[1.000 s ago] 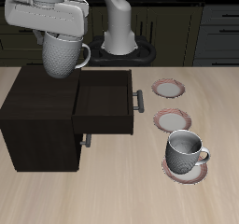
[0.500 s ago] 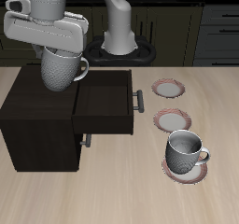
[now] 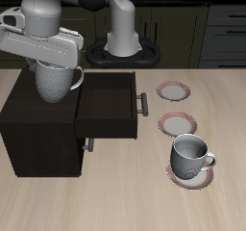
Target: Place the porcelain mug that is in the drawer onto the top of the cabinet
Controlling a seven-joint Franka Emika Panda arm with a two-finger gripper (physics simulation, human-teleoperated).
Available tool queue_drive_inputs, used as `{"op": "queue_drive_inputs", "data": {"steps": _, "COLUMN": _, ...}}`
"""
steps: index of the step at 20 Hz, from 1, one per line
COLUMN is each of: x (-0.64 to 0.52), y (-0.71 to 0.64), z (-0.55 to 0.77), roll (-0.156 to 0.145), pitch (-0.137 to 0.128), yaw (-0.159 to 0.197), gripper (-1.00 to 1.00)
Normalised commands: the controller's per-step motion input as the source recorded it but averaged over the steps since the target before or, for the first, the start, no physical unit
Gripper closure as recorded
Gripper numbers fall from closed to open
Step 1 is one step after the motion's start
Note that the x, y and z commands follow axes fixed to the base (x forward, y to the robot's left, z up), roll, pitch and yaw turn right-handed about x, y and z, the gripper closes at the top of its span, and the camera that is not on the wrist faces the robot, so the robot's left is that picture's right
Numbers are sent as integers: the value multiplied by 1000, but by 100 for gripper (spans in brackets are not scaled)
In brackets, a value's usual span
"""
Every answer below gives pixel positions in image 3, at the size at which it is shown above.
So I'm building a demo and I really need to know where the dark wooden cabinet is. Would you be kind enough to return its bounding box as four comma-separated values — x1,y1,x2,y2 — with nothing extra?
0,68,95,178

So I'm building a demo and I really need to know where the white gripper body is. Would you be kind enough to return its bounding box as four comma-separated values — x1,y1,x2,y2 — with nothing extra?
0,23,85,69

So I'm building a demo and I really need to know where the white dimpled porcelain mug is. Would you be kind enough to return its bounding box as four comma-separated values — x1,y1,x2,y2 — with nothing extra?
34,59,86,104
169,133,218,181

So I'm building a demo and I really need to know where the white plate with red rim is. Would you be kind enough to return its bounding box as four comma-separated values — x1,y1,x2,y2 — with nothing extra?
156,81,192,102
157,111,198,138
165,162,214,192

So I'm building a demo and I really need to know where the open dark cabinet drawer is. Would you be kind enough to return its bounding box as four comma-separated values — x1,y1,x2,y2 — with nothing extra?
73,71,149,141

